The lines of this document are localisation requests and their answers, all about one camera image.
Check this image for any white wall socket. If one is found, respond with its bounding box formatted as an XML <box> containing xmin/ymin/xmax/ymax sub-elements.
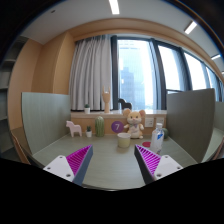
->
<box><xmin>145</xmin><ymin>118</ymin><xmax>154</xmax><ymax>127</ymax></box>

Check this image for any pale yellow cup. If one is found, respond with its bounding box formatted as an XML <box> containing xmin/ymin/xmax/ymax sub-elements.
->
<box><xmin>118</xmin><ymin>133</ymin><xmax>131</xmax><ymax>148</ymax></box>

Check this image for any wooden hand sculpture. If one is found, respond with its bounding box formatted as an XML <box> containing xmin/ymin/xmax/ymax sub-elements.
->
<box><xmin>102</xmin><ymin>88</ymin><xmax>111</xmax><ymax>113</ymax></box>

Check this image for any small potted plant on desk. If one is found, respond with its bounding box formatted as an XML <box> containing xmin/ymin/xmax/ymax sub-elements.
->
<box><xmin>86</xmin><ymin>126</ymin><xmax>92</xmax><ymax>138</ymax></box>

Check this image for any tall green ceramic cactus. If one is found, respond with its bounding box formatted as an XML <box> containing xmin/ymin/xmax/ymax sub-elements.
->
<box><xmin>95</xmin><ymin>116</ymin><xmax>104</xmax><ymax>137</ymax></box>

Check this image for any black horse figure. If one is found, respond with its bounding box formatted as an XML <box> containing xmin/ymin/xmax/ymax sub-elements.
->
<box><xmin>118</xmin><ymin>98</ymin><xmax>132</xmax><ymax>110</ymax></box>

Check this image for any purple round number sign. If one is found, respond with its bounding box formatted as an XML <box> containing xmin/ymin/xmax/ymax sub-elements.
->
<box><xmin>111</xmin><ymin>121</ymin><xmax>124</xmax><ymax>133</ymax></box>

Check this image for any grey curtain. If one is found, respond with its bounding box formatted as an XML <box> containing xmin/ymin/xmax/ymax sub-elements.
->
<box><xmin>69</xmin><ymin>35</ymin><xmax>112</xmax><ymax>111</ymax></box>

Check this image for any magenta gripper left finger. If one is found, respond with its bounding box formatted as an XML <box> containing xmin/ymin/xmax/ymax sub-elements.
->
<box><xmin>44</xmin><ymin>145</ymin><xmax>93</xmax><ymax>186</ymax></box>

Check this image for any pink wooden horse figure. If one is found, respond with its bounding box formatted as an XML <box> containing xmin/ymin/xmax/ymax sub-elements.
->
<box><xmin>66</xmin><ymin>121</ymin><xmax>82</xmax><ymax>136</ymax></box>

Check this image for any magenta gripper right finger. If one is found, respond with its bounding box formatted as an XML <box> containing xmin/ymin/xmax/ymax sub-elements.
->
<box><xmin>134</xmin><ymin>145</ymin><xmax>182</xmax><ymax>184</ymax></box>

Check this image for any red round coaster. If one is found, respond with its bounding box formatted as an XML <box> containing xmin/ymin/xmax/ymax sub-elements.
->
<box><xmin>142</xmin><ymin>142</ymin><xmax>151</xmax><ymax>148</ymax></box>

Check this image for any small round green cactus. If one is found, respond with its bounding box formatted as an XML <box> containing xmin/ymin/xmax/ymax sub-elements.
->
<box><xmin>163</xmin><ymin>128</ymin><xmax>169</xmax><ymax>139</ymax></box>

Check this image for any clear plastic water bottle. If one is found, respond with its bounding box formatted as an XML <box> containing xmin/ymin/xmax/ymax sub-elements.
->
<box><xmin>150</xmin><ymin>123</ymin><xmax>164</xmax><ymax>154</ymax></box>

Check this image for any small potted plant on sill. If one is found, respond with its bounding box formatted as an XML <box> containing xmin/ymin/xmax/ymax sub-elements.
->
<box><xmin>84</xmin><ymin>104</ymin><xmax>90</xmax><ymax>114</ymax></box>

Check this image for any right grey desk divider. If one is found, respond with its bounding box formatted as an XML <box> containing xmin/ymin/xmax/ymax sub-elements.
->
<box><xmin>166</xmin><ymin>88</ymin><xmax>215</xmax><ymax>163</ymax></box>

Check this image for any left grey desk divider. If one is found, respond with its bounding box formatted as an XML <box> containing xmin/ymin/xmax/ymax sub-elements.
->
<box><xmin>21</xmin><ymin>92</ymin><xmax>71</xmax><ymax>154</ymax></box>

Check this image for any grey desk divider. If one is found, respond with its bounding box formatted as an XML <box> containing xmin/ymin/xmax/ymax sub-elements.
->
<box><xmin>166</xmin><ymin>88</ymin><xmax>215</xmax><ymax>163</ymax></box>
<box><xmin>21</xmin><ymin>92</ymin><xmax>71</xmax><ymax>154</ymax></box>

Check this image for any beige plush mouse toy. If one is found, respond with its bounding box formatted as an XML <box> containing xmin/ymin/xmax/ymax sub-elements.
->
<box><xmin>123</xmin><ymin>109</ymin><xmax>145</xmax><ymax>139</ymax></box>

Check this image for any wall shelf unit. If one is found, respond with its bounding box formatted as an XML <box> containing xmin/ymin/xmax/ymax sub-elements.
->
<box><xmin>0</xmin><ymin>36</ymin><xmax>27</xmax><ymax>156</ymax></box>

